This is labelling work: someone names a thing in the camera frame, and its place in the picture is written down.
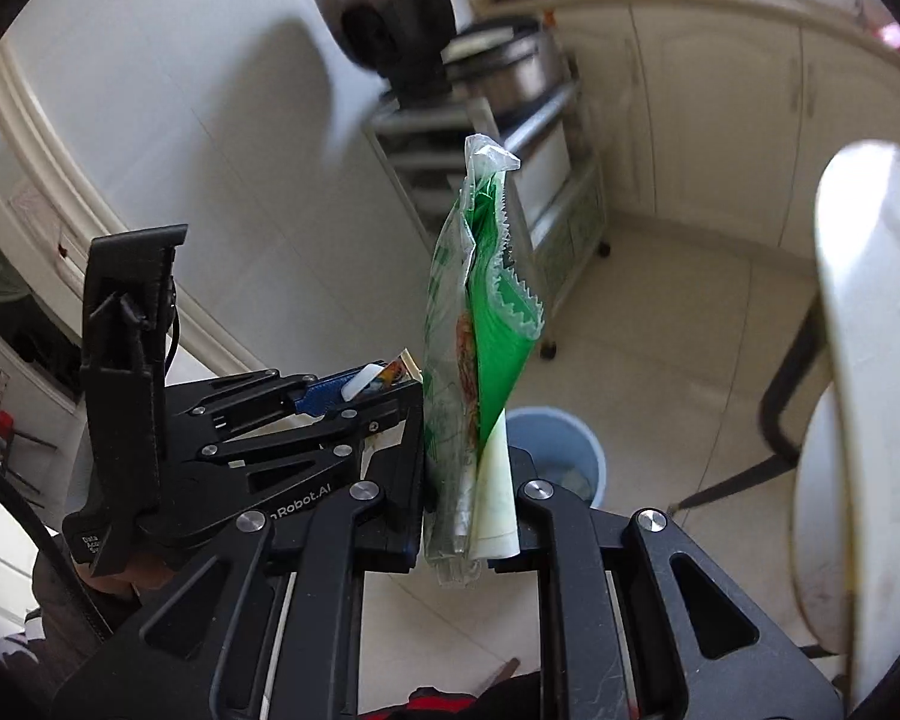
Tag small brown white wrapper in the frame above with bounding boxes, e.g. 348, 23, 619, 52
341, 349, 422, 401

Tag green clear plastic bag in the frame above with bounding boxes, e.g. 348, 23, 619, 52
422, 171, 544, 587

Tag blue trash bin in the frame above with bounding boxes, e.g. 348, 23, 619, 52
507, 406, 608, 509

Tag cream kitchen cabinets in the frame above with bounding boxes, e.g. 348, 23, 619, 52
473, 0, 900, 259

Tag person left hand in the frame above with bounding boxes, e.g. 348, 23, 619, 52
71, 553, 175, 600

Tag white rolling storage cart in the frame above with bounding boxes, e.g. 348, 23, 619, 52
365, 82, 611, 361

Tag round marble table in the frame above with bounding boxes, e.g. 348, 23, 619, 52
793, 140, 900, 718

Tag steel rice cooker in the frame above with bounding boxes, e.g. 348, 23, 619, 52
442, 15, 569, 117

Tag red plastic bag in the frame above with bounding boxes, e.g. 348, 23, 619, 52
873, 21, 900, 54

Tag black camera box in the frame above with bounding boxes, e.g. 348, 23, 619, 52
80, 224, 188, 575

